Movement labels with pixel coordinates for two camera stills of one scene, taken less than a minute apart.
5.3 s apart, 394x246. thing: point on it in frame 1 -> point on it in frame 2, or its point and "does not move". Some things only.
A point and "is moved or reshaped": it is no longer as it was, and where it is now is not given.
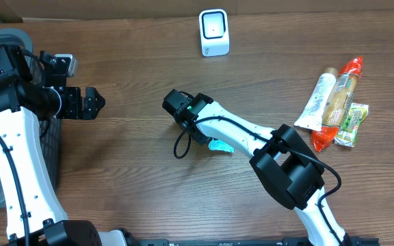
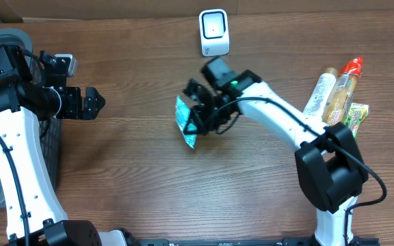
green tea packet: (355, 115) does not move
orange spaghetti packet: (338, 103) does not move
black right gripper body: (203, 137) -> (209, 111)
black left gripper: (81, 102) does not move
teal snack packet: (217, 144) is moved or reshaped
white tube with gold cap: (311, 115) does not move
